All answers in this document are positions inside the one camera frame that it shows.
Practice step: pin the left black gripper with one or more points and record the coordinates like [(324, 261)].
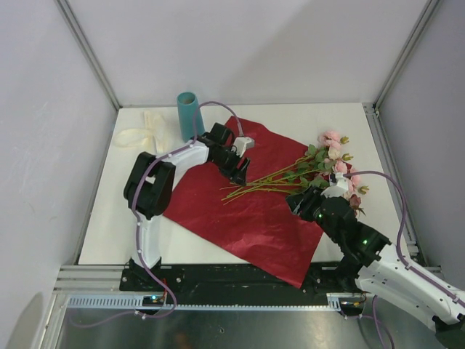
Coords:
[(240, 177)]

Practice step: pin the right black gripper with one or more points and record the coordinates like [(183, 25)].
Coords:
[(304, 202)]

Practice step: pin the dark red wrapping paper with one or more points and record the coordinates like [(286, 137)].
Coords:
[(257, 227)]

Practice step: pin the pink artificial flower bunch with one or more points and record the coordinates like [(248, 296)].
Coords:
[(315, 167)]

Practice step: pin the cream ribbon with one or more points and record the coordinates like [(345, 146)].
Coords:
[(152, 137)]

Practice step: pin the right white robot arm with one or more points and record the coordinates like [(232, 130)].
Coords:
[(377, 266)]

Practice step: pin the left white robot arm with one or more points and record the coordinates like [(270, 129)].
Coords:
[(150, 184)]

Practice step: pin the teal conical vase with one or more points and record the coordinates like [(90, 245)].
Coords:
[(190, 118)]

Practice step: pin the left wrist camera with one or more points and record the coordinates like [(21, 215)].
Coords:
[(242, 144)]

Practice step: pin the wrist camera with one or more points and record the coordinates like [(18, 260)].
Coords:
[(338, 186), (242, 144)]

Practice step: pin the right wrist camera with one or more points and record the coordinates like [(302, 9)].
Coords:
[(338, 186)]

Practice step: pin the grey slotted cable duct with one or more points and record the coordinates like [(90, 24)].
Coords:
[(329, 302)]

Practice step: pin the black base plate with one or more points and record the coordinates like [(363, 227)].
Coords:
[(235, 282)]

